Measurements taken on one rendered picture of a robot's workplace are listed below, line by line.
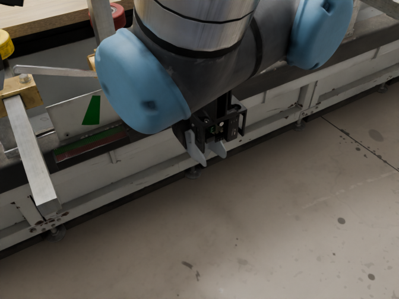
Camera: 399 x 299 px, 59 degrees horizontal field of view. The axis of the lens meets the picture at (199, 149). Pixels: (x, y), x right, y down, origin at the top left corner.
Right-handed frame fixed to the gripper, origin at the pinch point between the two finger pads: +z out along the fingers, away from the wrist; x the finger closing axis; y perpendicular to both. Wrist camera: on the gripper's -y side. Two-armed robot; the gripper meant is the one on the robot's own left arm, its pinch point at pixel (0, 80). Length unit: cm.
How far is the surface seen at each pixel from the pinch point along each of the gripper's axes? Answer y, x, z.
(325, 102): -129, 17, 77
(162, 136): -32.6, 2.3, 36.8
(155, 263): -19, 6, 92
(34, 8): -20.5, -23.8, 2.1
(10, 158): 3.3, -7.4, 22.1
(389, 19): -112, 33, 22
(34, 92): -5.7, -3.9, 7.7
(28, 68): -4.4, 1.8, -1.0
